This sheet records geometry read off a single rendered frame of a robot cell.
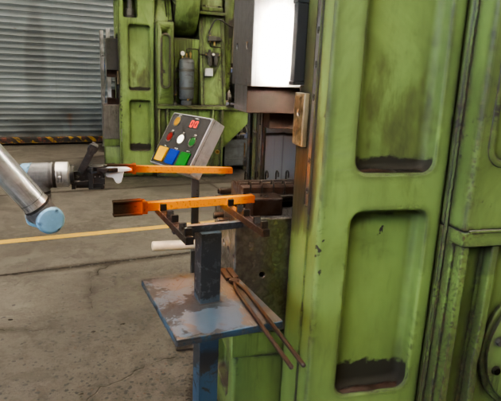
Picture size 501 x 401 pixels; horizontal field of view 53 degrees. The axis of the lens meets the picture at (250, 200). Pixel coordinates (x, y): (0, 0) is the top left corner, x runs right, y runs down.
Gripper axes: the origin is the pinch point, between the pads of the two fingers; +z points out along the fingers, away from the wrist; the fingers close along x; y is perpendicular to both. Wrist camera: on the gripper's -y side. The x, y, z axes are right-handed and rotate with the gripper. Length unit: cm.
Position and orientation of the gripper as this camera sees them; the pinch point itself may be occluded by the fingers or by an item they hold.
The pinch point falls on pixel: (127, 167)
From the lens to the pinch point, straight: 189.7
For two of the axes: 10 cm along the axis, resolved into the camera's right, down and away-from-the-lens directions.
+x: 2.5, 2.4, -9.4
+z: 9.7, -0.4, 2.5
